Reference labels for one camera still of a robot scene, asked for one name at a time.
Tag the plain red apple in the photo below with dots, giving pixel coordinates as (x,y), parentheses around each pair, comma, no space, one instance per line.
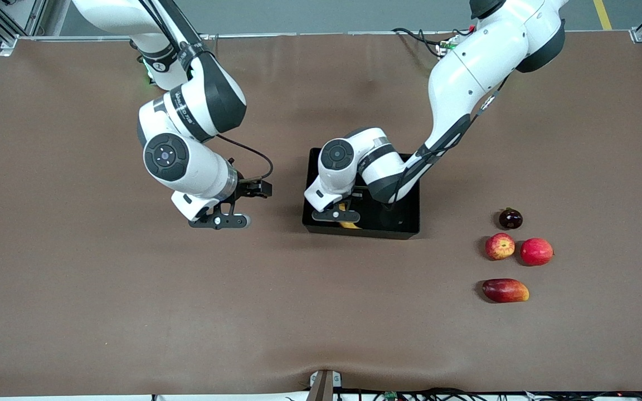
(536,252)

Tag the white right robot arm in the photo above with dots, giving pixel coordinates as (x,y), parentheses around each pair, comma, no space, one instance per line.
(198,106)

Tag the metal table edge strip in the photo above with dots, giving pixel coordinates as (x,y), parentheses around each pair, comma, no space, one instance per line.
(298,34)

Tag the brown table mat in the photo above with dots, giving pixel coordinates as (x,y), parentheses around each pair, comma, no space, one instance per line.
(131,306)

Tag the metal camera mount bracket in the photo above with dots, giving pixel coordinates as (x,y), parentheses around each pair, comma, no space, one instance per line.
(324,384)

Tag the yellow floor tape strip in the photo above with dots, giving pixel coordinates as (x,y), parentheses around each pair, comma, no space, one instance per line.
(603,15)

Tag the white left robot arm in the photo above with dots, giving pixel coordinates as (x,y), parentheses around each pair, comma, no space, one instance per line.
(466,72)

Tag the black plastic box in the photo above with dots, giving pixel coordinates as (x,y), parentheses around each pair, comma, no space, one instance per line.
(404,217)

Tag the red yellow mango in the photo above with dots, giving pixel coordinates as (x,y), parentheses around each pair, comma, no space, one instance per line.
(505,291)

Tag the red yellow apple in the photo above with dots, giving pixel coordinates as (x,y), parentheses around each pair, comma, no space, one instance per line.
(500,247)

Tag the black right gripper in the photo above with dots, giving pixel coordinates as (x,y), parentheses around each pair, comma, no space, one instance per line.
(249,189)

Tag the yellow banana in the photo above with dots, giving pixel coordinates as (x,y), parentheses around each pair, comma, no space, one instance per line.
(350,225)

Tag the dark purple mangosteen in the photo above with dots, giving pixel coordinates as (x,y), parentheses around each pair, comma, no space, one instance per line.
(510,219)

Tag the small green circuit board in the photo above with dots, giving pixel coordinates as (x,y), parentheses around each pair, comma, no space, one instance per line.
(392,396)

